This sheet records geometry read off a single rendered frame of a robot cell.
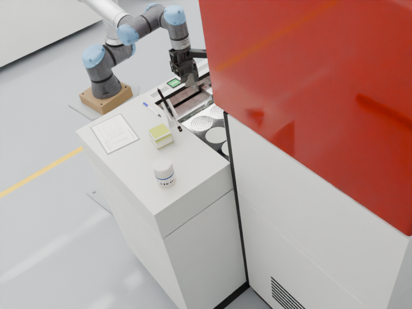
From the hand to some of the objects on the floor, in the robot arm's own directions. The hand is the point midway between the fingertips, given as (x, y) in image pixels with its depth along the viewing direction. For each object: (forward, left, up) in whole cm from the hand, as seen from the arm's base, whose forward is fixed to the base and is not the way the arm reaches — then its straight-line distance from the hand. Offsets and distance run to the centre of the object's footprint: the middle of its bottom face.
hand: (194, 84), depth 188 cm
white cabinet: (+2, -3, -107) cm, 107 cm away
